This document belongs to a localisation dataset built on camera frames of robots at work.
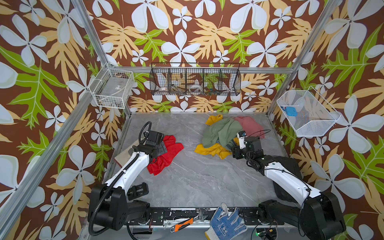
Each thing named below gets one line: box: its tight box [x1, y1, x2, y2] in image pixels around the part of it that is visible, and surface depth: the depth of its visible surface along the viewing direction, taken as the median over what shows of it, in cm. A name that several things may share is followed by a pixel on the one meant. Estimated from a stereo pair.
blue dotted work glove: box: [204, 202, 248, 240], surface depth 73 cm
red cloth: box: [147, 135, 185, 176], surface depth 91 cm
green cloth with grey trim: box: [202, 117, 243, 149], surface depth 94 cm
